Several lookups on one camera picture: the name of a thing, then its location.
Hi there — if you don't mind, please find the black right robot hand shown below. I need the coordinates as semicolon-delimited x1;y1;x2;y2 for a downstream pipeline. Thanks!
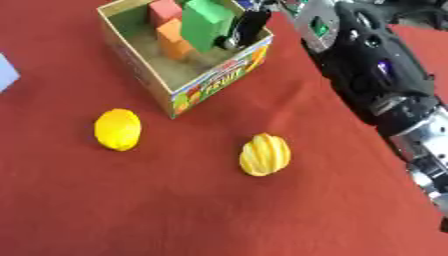
213;0;441;135

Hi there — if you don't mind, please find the green block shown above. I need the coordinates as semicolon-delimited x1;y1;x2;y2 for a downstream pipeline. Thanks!
178;0;238;54

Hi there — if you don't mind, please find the printed cardboard box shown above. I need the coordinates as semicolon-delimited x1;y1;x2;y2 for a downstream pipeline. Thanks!
94;0;277;120

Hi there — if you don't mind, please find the yellow ridged toy fruit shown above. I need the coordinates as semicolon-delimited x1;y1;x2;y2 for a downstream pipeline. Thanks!
238;132;293;177

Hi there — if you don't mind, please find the orange block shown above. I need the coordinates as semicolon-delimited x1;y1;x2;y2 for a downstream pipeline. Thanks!
154;18;198;61

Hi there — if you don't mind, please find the red block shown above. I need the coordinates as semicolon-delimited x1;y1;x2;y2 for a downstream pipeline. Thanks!
147;0;186;29

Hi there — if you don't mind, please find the yellow toy lemon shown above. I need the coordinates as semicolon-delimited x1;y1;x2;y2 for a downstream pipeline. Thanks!
92;108;144;152

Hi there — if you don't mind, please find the light blue block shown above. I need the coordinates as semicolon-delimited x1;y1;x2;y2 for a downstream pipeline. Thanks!
0;52;23;94

